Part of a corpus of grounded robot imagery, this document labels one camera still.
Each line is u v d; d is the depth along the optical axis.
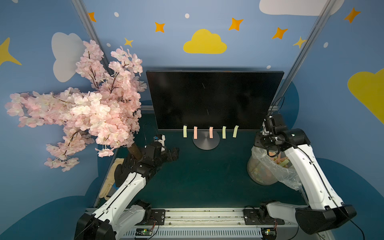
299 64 0.90
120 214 0.45
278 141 0.49
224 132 0.86
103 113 0.45
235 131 0.86
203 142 1.05
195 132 0.86
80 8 0.69
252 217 0.74
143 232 0.72
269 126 0.55
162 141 0.74
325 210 0.38
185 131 0.86
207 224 0.73
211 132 0.86
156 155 0.62
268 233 0.73
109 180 0.86
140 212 0.62
